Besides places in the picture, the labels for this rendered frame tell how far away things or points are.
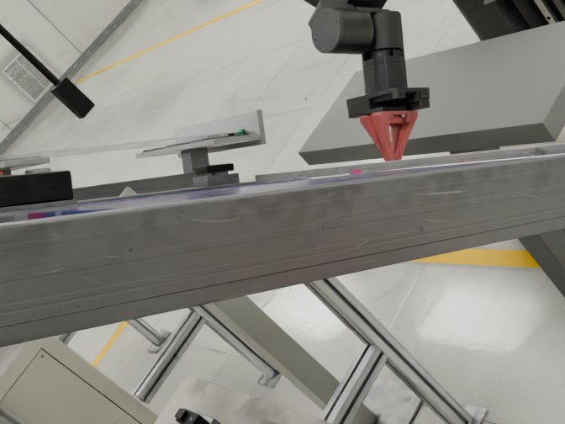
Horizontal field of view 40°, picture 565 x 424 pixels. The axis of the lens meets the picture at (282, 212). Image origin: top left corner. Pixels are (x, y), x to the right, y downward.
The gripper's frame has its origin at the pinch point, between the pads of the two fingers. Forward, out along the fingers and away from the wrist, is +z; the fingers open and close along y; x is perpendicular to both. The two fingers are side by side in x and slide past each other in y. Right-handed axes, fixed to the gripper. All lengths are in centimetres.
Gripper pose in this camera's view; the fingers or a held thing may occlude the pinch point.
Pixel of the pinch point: (393, 161)
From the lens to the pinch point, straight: 105.7
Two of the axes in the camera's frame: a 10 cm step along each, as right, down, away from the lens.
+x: 8.3, -1.0, 5.5
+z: 1.0, 9.9, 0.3
